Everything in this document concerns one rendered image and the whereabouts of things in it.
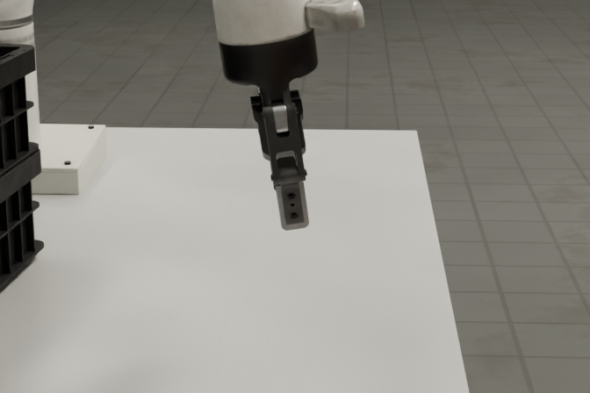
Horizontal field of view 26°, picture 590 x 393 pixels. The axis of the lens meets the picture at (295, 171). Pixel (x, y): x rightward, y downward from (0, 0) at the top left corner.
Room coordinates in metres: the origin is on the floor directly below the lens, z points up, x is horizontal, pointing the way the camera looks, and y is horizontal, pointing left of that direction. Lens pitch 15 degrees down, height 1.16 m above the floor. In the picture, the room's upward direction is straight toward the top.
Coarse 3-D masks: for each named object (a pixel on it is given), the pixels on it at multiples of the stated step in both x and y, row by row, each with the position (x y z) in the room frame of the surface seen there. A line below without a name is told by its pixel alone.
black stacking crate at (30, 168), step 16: (32, 160) 1.28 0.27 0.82; (0, 176) 1.20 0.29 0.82; (16, 176) 1.23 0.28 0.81; (32, 176) 1.28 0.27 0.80; (0, 192) 1.19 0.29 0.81; (16, 192) 1.25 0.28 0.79; (0, 208) 1.21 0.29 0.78; (16, 208) 1.25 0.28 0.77; (32, 208) 1.29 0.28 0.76; (0, 224) 1.22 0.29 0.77; (16, 224) 1.24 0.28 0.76; (32, 224) 1.28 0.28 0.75; (0, 240) 1.21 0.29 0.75; (16, 240) 1.25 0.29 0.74; (32, 240) 1.28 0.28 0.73; (0, 256) 1.21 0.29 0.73; (16, 256) 1.25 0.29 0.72; (32, 256) 1.27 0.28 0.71; (0, 272) 1.21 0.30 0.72; (16, 272) 1.22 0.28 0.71
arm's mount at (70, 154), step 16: (48, 128) 1.71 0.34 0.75; (64, 128) 1.71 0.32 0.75; (80, 128) 1.71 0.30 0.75; (96, 128) 1.71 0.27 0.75; (48, 144) 1.64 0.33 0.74; (64, 144) 1.64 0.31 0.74; (80, 144) 1.64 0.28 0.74; (96, 144) 1.66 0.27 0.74; (48, 160) 1.58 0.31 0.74; (64, 160) 1.58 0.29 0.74; (80, 160) 1.58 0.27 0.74; (96, 160) 1.66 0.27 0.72; (48, 176) 1.55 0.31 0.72; (64, 176) 1.54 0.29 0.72; (80, 176) 1.55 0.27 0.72; (32, 192) 1.55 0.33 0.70; (48, 192) 1.55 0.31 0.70; (64, 192) 1.54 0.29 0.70; (80, 192) 1.55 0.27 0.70
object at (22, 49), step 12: (0, 48) 1.31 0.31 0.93; (12, 48) 1.31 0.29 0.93; (24, 48) 1.30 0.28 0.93; (0, 60) 1.24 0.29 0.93; (12, 60) 1.24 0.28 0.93; (24, 60) 1.27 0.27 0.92; (0, 72) 1.21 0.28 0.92; (12, 72) 1.24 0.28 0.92; (24, 72) 1.27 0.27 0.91; (0, 84) 1.21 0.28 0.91
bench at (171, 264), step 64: (128, 128) 1.90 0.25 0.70; (192, 128) 1.90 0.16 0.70; (128, 192) 1.55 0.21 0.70; (192, 192) 1.55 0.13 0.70; (256, 192) 1.55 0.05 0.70; (320, 192) 1.55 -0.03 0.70; (384, 192) 1.55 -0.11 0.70; (64, 256) 1.31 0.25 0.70; (128, 256) 1.31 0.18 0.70; (192, 256) 1.31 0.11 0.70; (256, 256) 1.31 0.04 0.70; (320, 256) 1.31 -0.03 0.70; (384, 256) 1.31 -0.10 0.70; (0, 320) 1.13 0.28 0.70; (64, 320) 1.13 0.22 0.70; (128, 320) 1.13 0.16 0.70; (192, 320) 1.13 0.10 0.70; (256, 320) 1.13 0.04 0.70; (320, 320) 1.13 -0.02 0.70; (384, 320) 1.13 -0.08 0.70; (448, 320) 1.13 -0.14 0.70; (0, 384) 0.98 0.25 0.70; (64, 384) 0.98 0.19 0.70; (128, 384) 0.98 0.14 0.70; (192, 384) 0.98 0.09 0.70; (256, 384) 0.98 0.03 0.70; (320, 384) 0.98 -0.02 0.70; (384, 384) 0.98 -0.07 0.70; (448, 384) 0.98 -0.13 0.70
